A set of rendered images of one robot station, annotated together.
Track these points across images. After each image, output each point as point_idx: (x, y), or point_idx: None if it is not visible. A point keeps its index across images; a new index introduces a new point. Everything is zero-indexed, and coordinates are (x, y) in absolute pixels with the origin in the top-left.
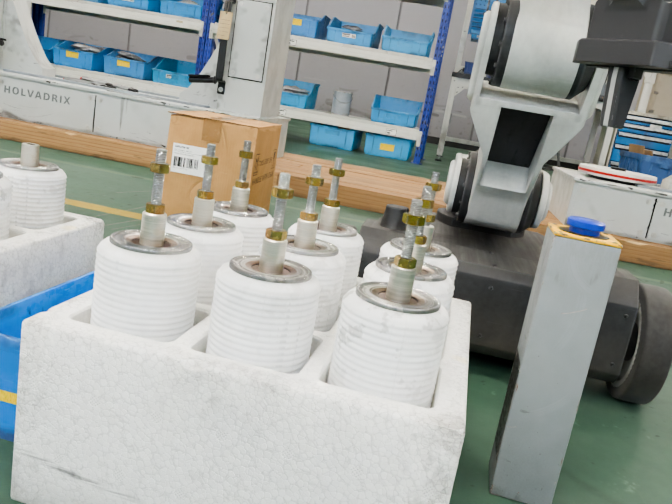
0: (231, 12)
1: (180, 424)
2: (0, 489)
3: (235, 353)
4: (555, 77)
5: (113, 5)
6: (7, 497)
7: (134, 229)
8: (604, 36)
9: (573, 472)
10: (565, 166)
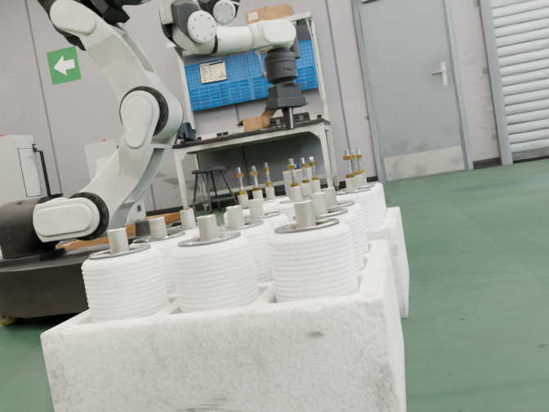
0: None
1: (400, 243)
2: (402, 321)
3: (383, 215)
4: (176, 126)
5: None
6: (406, 319)
7: (340, 193)
8: (285, 96)
9: None
10: None
